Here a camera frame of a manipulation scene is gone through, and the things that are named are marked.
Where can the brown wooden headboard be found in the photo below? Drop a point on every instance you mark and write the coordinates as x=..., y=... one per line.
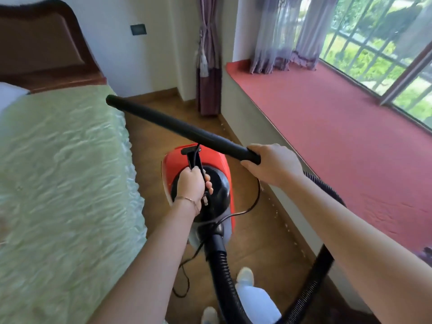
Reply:
x=44, y=47

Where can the window with metal bars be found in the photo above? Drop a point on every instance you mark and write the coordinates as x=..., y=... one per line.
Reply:
x=381, y=47

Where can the white pillow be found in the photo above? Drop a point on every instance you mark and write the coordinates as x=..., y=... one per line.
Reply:
x=10, y=94

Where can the dark wall switch plate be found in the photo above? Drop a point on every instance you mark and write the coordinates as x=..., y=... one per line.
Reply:
x=138, y=29

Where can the person's right forearm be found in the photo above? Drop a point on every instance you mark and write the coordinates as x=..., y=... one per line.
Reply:
x=354, y=239

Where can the person's white trouser leg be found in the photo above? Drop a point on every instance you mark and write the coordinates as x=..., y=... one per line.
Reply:
x=258, y=303

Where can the red window seat cushion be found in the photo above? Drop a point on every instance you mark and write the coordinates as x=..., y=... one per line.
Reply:
x=337, y=131

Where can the purple tied curtain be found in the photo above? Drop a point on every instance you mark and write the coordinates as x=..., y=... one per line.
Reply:
x=208, y=57

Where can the person's right hand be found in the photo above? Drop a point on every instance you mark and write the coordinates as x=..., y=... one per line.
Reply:
x=275, y=165

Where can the person's left hand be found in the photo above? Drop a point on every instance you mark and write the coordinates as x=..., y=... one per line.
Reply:
x=190, y=185

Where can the person's left thumb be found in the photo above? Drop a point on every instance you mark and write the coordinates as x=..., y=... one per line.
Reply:
x=209, y=187

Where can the red and black vacuum cleaner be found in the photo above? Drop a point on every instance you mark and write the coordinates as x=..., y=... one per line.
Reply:
x=216, y=185

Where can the black vacuum wand tube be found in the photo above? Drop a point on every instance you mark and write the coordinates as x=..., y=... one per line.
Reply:
x=182, y=129

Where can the green quilted bedspread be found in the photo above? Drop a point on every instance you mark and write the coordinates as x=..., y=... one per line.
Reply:
x=64, y=199

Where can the sheer purple curtain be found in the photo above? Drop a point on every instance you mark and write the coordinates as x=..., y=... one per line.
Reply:
x=290, y=30

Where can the person's left forearm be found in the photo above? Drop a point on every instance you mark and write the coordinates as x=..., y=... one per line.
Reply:
x=148, y=266

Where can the person's white shoe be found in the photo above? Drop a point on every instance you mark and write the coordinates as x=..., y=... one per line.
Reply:
x=210, y=316
x=245, y=276

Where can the person's right fingers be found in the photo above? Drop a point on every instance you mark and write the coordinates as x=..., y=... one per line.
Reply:
x=256, y=150

